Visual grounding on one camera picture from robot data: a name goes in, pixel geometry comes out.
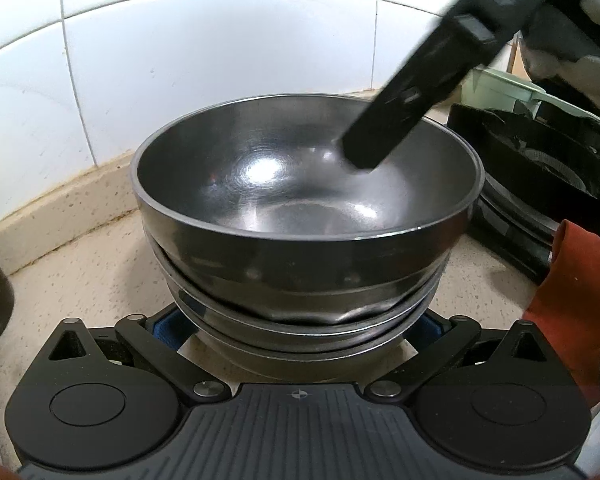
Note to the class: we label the stainless steel bowl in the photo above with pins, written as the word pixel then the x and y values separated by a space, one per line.
pixel 190 280
pixel 290 360
pixel 305 185
pixel 215 322

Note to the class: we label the pale green plastic container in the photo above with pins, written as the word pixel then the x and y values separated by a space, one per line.
pixel 500 87

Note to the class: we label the black kitchen appliance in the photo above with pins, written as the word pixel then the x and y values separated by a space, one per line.
pixel 530 170

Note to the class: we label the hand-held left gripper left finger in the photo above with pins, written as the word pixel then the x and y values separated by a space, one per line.
pixel 166 331

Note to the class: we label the red cloth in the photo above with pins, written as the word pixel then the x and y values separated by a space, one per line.
pixel 580 280

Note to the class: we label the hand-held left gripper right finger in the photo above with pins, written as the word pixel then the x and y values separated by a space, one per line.
pixel 430 332

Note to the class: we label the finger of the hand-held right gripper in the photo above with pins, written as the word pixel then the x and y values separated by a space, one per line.
pixel 380 130

